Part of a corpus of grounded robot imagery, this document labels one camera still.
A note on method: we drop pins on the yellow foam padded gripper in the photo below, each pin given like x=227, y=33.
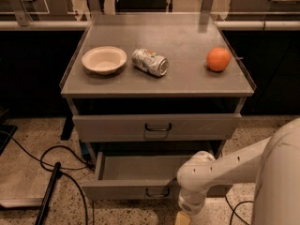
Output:
x=189, y=207

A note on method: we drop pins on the grey drawer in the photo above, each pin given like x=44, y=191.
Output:
x=156, y=127
x=134, y=177

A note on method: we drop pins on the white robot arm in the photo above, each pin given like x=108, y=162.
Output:
x=272, y=164

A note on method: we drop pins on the grey top drawer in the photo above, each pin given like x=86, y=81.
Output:
x=156, y=127

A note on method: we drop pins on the grey drawer cabinet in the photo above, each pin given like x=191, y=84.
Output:
x=188, y=87

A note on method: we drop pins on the black pole on floor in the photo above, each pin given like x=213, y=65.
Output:
x=43, y=210

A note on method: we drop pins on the orange fruit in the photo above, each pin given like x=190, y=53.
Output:
x=218, y=59

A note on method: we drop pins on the crushed silver soda can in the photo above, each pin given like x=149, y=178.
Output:
x=150, y=62

